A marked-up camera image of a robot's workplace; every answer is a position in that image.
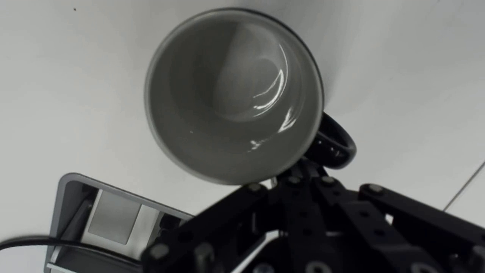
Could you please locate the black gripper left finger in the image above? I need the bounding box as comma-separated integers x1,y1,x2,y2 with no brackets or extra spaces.
139,159,309,273

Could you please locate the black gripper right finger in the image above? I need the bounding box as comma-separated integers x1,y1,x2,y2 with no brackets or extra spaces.
300,156,485,273

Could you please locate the black cup with handle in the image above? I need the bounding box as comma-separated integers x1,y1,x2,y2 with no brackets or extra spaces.
142,5,358,186

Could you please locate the silver desk cable outlet box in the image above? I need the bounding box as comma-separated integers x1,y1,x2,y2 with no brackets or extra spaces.
44,171,194,273

